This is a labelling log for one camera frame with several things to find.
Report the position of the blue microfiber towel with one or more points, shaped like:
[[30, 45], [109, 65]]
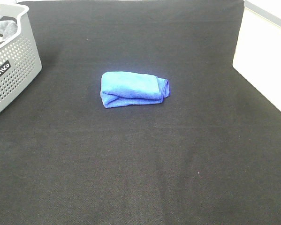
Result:
[[120, 88]]

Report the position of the grey perforated laundry basket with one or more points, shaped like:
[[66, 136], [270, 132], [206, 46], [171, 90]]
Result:
[[19, 58]]

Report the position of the grey towel in basket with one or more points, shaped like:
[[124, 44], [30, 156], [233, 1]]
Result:
[[7, 29]]

